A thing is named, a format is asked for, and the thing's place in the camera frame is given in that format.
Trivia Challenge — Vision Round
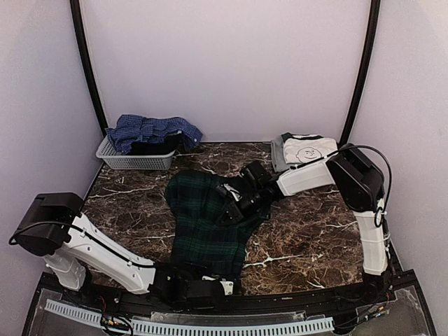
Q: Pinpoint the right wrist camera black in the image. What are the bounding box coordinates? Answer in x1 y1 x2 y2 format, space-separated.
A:
240 160 272 190

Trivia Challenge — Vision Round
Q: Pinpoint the right black frame post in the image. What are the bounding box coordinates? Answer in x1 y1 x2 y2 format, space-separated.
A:
339 0 381 146

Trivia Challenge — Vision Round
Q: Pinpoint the blue checkered shirt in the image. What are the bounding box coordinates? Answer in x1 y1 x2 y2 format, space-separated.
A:
106 114 203 154

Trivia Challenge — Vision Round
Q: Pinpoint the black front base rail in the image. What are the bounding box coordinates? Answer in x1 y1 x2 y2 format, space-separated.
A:
38 271 417 318

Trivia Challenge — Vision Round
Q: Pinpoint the white and green raglan shirt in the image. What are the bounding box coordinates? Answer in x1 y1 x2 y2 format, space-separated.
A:
281 132 337 164

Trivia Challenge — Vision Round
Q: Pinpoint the black frame post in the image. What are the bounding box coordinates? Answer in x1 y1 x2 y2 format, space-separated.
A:
339 0 381 146
69 0 108 137

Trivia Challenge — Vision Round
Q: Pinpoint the folded grey polo shirt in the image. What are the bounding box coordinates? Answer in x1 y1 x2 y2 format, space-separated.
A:
271 136 300 172

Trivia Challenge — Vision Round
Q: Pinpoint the white perforated laundry basket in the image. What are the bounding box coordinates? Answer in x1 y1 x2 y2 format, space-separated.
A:
96 137 175 170

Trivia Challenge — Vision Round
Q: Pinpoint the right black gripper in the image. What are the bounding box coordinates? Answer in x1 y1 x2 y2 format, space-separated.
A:
217 187 267 228

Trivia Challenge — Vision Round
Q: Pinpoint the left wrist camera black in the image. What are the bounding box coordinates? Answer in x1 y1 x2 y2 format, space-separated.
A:
183 280 225 310

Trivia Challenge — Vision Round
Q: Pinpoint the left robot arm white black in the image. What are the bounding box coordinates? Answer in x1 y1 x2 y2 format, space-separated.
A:
8 192 188 305

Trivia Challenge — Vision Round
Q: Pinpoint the left black frame post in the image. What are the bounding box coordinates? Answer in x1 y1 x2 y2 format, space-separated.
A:
69 0 108 137

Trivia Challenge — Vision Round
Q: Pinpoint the black garment in basket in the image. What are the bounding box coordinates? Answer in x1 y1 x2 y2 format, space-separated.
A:
129 134 182 155

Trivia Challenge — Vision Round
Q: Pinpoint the white slotted cable duct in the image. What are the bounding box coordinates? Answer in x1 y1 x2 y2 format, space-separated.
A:
45 299 334 336

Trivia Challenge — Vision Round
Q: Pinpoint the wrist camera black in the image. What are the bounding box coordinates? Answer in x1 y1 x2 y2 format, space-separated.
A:
240 160 272 190
183 280 225 310

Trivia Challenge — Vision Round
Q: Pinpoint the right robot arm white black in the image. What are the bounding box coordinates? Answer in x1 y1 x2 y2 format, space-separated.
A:
216 143 391 304

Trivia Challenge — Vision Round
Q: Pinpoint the dark green plaid garment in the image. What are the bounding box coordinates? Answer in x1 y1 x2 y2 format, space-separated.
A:
164 170 270 281

